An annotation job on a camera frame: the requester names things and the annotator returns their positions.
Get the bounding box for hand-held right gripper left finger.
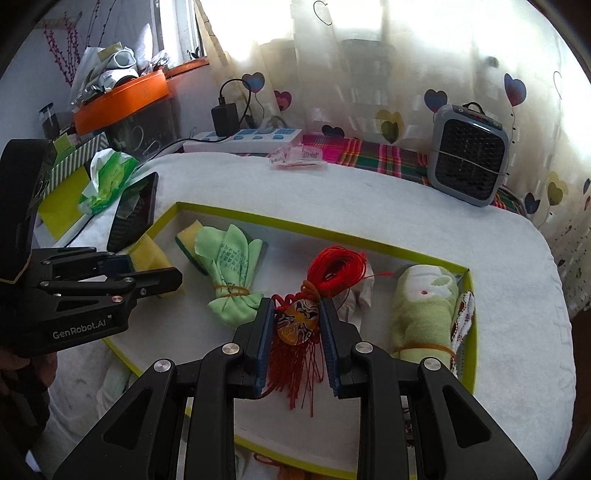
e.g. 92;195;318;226
53;296;276;480

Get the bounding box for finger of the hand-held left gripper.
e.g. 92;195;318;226
30;247;136;278
39;267;184;305

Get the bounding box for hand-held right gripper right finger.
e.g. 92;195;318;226
318;298;539;480

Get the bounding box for yellow sponge green scrub pad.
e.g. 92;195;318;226
128;233;174;273
174;220;208;273

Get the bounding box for green cloth bundle rubber band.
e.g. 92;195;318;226
193;224;265;329

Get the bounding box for red tassel mask ornament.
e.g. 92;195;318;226
265;246;368;416

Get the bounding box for green towel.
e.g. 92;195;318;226
390;264;476;384

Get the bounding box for shallow lime green box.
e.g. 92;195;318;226
102;202;476;480

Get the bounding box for green tissue pack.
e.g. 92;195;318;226
78;148;139;215

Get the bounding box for dark glass jar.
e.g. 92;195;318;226
39;105;61;139

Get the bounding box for orange storage box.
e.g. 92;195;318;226
73;70;171;136

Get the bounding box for black power adapter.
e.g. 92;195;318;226
211;102;241;138

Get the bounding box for white blue power strip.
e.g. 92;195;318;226
182;127;303;155

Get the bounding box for small clear plastic packet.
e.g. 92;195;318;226
268;144;328;169

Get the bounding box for orange shelf with clutter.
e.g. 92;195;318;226
69;23;171;112

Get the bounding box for plaid cloth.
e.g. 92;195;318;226
300;133;527;213

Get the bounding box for purple flower branches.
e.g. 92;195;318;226
44;0;102;88

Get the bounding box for grey portable heater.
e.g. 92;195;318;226
427;102;510;208

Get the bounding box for heart print curtain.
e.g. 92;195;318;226
194;0;591;319

